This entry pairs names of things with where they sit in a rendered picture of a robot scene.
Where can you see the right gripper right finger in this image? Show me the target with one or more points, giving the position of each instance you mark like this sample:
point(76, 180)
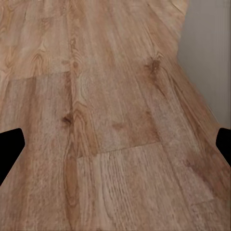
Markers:
point(223, 142)

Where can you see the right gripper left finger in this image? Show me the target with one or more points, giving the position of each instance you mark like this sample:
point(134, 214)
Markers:
point(12, 143)

